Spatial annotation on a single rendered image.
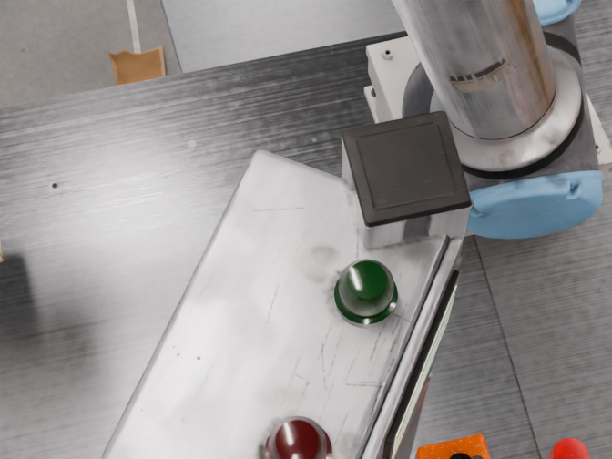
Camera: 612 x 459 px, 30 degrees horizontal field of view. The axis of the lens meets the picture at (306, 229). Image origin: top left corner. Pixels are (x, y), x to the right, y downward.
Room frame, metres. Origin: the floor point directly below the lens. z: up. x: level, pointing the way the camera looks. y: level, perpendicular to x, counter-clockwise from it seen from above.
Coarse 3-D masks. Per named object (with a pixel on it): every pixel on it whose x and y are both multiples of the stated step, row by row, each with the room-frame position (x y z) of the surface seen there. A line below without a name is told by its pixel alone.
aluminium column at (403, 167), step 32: (352, 128) 0.24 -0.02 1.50; (384, 128) 0.23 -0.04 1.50; (416, 128) 0.23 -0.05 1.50; (448, 128) 0.23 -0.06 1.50; (352, 160) 0.22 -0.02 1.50; (384, 160) 0.22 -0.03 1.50; (416, 160) 0.22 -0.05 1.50; (448, 160) 0.22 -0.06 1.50; (384, 192) 0.21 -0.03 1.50; (416, 192) 0.20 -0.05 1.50; (448, 192) 0.20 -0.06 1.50; (384, 224) 0.19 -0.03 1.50; (448, 224) 0.20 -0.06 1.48; (416, 416) 0.20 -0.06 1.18
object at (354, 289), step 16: (352, 272) 0.17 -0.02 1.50; (368, 272) 0.17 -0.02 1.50; (384, 272) 0.17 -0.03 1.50; (336, 288) 0.17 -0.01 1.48; (352, 288) 0.17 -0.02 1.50; (368, 288) 0.17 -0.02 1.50; (384, 288) 0.17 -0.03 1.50; (336, 304) 0.17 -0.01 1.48; (352, 304) 0.16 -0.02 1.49; (368, 304) 0.16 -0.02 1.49; (384, 304) 0.16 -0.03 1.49; (352, 320) 0.16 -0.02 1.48; (368, 320) 0.16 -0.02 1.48; (384, 320) 0.16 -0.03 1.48
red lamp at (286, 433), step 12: (288, 420) 0.11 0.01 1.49; (300, 420) 0.11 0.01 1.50; (312, 420) 0.12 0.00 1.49; (276, 432) 0.11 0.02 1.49; (288, 432) 0.11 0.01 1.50; (300, 432) 0.11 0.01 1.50; (312, 432) 0.11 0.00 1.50; (324, 432) 0.11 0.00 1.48; (276, 444) 0.11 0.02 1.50; (288, 444) 0.10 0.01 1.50; (300, 444) 0.10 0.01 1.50; (312, 444) 0.10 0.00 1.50; (324, 444) 0.11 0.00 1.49; (276, 456) 0.10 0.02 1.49; (288, 456) 0.10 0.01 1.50; (300, 456) 0.10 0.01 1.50; (312, 456) 0.10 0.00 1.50; (324, 456) 0.10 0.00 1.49
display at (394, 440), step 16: (448, 288) 0.18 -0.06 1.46; (448, 304) 0.17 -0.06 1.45; (432, 336) 0.16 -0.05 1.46; (432, 352) 0.16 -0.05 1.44; (416, 368) 0.14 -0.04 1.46; (416, 384) 0.14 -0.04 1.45; (416, 400) 0.14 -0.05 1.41; (400, 416) 0.12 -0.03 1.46; (400, 432) 0.12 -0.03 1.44; (384, 448) 0.11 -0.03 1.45
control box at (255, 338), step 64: (256, 192) 0.22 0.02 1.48; (320, 192) 0.22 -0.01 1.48; (256, 256) 0.19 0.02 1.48; (320, 256) 0.19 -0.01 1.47; (384, 256) 0.19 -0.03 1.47; (448, 256) 0.19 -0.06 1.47; (192, 320) 0.16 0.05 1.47; (256, 320) 0.16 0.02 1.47; (320, 320) 0.16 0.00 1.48; (192, 384) 0.14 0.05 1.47; (256, 384) 0.14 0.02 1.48; (320, 384) 0.13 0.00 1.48; (384, 384) 0.13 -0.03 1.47; (128, 448) 0.11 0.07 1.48; (192, 448) 0.11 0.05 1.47; (256, 448) 0.11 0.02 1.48
